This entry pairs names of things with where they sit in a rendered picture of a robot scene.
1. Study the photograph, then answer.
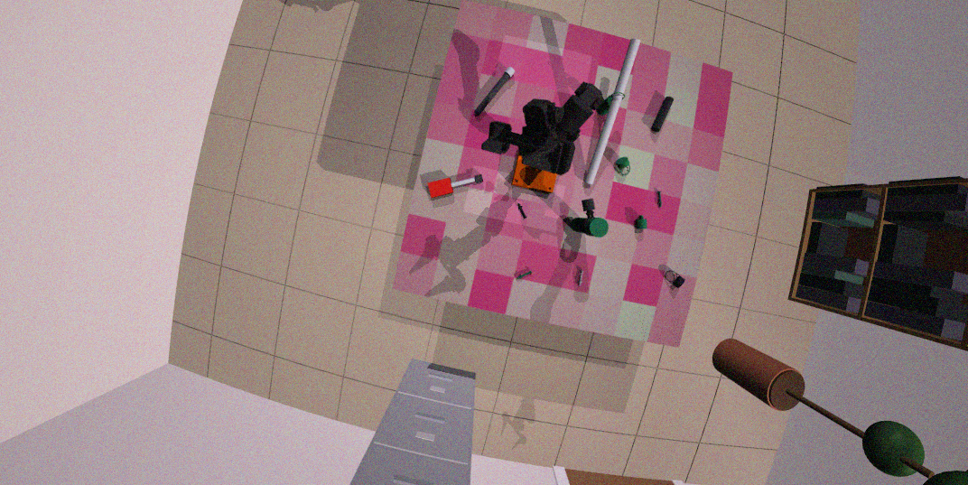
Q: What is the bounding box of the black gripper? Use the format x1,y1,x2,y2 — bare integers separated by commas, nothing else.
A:
481,121,575,175

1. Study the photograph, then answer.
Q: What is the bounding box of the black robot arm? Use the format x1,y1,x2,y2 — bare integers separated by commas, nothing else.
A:
522,82,604,142

